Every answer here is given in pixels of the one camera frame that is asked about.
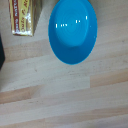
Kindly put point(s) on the blue plastic bowl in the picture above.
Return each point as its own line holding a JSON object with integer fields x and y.
{"x": 72, "y": 30}

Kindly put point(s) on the yellow snack box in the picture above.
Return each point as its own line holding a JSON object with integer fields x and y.
{"x": 23, "y": 16}

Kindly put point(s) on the black fabric storage box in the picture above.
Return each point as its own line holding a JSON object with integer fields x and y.
{"x": 1, "y": 53}

